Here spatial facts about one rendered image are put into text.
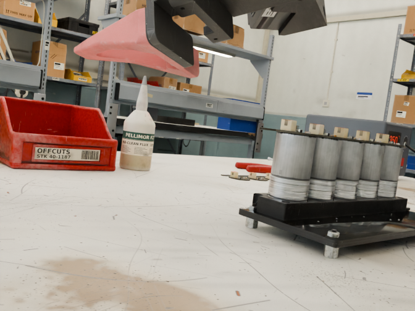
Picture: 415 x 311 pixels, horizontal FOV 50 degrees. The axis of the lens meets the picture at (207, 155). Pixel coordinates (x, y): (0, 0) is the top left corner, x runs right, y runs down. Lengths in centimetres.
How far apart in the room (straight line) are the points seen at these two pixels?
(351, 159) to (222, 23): 12
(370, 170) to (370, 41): 541
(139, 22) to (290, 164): 12
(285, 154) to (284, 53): 620
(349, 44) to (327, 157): 559
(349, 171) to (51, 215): 19
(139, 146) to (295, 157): 24
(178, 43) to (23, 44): 451
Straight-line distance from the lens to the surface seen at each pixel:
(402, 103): 486
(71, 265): 19
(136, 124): 47
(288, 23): 35
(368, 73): 566
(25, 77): 252
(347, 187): 32
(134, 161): 47
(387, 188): 37
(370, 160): 34
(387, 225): 31
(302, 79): 618
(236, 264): 21
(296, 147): 27
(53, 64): 441
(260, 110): 351
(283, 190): 27
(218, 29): 28
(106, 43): 28
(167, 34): 26
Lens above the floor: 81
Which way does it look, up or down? 5 degrees down
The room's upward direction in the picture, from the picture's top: 7 degrees clockwise
